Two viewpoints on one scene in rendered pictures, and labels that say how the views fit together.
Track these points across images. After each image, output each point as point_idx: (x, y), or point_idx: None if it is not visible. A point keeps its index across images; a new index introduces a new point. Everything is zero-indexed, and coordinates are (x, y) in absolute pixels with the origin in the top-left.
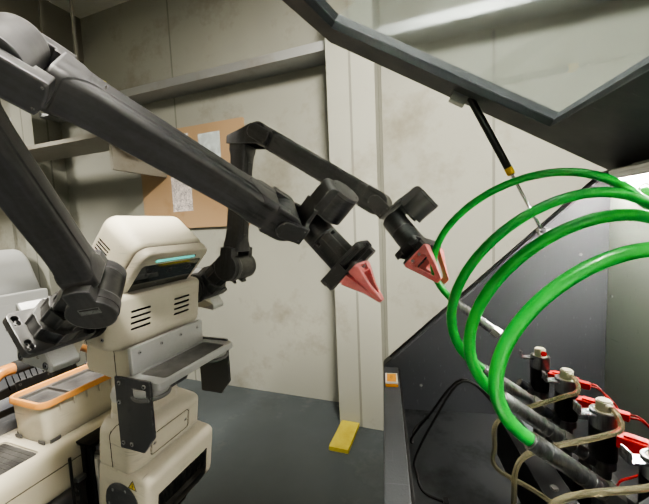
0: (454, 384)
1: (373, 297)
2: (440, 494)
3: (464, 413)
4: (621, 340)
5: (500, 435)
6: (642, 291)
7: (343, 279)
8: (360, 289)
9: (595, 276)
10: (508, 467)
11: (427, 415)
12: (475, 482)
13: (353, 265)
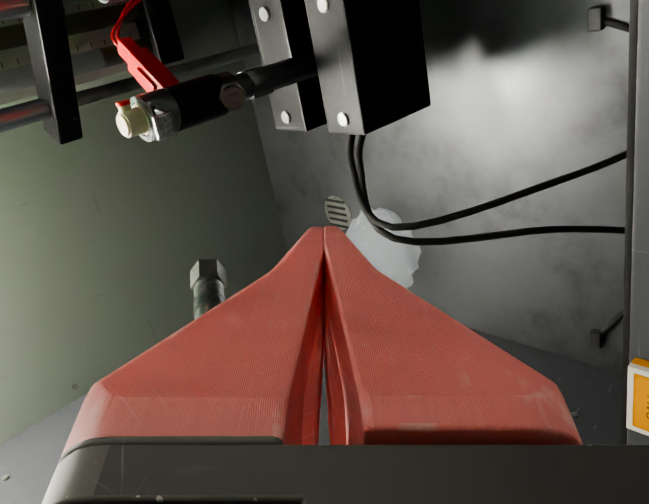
0: (423, 238)
1: (337, 240)
2: (608, 46)
3: (500, 333)
4: (140, 316)
5: (386, 99)
6: (13, 328)
7: (462, 406)
8: (368, 284)
9: (49, 430)
10: (406, 34)
11: (562, 229)
12: (518, 99)
13: (96, 449)
